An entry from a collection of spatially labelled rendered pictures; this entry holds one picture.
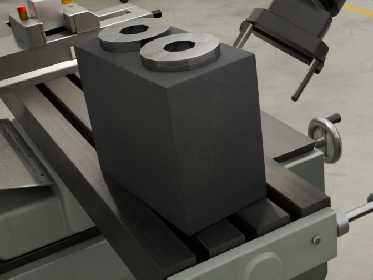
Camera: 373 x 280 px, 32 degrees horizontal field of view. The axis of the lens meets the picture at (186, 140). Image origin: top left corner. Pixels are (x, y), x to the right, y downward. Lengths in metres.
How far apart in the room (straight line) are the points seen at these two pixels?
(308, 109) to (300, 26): 2.28
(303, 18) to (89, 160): 0.36
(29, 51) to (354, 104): 2.18
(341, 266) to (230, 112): 1.51
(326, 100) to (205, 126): 2.59
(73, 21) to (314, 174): 0.57
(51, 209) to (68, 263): 0.11
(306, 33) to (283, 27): 0.03
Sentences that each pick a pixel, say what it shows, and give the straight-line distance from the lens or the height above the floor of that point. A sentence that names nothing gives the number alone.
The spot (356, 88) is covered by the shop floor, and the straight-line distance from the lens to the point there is 3.39.
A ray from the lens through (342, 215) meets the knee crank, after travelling 1.45.
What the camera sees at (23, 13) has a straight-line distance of 1.30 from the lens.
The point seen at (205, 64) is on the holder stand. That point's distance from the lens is 0.69.
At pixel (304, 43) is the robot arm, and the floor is 1.07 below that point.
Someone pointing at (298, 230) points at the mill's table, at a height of 0.93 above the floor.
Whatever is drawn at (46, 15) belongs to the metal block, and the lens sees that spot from 1.29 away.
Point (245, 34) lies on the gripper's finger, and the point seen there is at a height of 1.08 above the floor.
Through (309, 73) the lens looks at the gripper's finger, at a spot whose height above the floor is 1.03.
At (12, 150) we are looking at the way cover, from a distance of 1.19.
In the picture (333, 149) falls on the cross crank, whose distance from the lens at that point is 1.50.
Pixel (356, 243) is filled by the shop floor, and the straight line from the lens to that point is 2.27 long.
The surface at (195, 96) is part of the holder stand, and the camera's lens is 0.67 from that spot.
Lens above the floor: 1.37
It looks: 27 degrees down
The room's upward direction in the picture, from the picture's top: 8 degrees counter-clockwise
